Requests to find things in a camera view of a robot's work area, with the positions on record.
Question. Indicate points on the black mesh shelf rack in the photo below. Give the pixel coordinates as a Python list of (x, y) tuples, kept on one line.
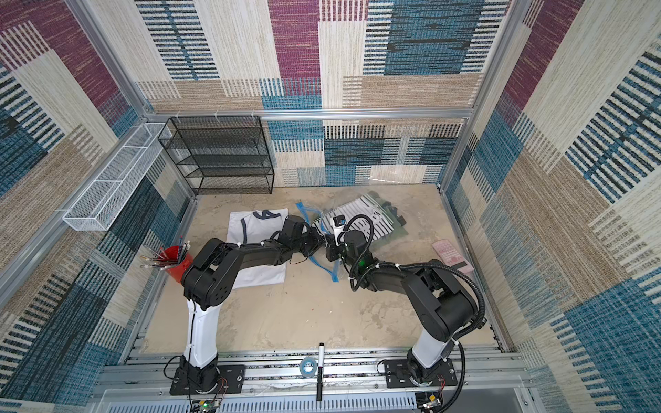
[(220, 154)]

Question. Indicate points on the red cup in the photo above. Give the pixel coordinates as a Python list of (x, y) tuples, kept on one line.
[(179, 262)]

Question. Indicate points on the white wire wall basket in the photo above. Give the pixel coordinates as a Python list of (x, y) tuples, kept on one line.
[(97, 208)]

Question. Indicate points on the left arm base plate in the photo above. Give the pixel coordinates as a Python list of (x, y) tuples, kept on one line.
[(213, 380)]

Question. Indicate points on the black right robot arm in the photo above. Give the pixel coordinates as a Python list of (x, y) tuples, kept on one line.
[(448, 304)]

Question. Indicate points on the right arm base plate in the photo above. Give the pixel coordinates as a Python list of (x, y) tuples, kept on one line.
[(402, 373)]

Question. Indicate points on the black marker pen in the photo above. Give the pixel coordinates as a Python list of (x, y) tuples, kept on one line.
[(320, 372)]

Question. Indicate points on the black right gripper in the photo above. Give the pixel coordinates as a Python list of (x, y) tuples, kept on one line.
[(333, 248)]

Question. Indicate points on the white tank top navy trim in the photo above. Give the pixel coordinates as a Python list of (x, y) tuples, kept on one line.
[(249, 227)]

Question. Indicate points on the pens in red cup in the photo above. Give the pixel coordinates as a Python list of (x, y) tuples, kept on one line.
[(156, 259)]

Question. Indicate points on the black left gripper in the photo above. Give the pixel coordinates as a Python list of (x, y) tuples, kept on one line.
[(318, 239)]

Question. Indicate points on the blue tape roll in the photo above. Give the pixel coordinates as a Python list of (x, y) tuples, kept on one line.
[(308, 367)]

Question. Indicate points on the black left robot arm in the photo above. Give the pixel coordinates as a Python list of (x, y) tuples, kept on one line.
[(208, 282)]

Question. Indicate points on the green patterned garment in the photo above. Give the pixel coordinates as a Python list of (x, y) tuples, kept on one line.
[(391, 211)]

